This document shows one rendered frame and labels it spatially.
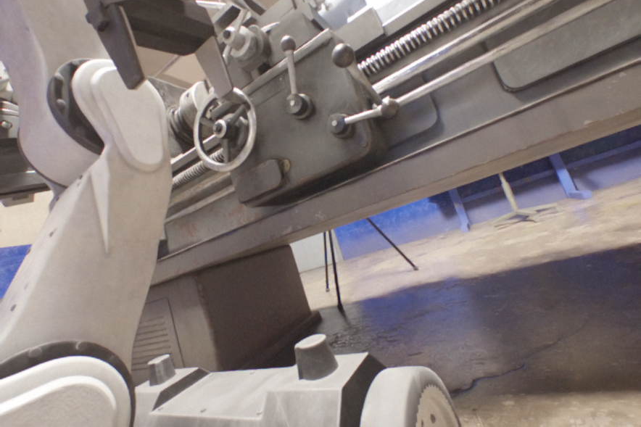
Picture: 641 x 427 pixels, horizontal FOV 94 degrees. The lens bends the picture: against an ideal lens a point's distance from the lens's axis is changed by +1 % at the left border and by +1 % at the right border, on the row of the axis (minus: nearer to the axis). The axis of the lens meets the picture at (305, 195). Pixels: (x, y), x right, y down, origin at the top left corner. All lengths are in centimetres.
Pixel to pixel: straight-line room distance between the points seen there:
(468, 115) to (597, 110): 25
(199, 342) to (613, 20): 134
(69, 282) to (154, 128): 20
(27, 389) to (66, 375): 2
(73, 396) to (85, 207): 19
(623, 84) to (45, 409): 76
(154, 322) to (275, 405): 100
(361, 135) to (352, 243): 374
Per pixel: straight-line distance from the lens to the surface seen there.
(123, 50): 30
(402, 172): 62
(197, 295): 115
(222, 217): 111
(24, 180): 69
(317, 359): 40
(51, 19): 55
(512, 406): 71
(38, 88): 50
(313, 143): 70
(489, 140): 61
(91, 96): 44
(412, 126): 80
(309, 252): 463
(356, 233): 431
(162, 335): 135
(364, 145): 65
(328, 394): 38
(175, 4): 35
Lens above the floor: 36
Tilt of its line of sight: 9 degrees up
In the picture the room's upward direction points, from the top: 18 degrees counter-clockwise
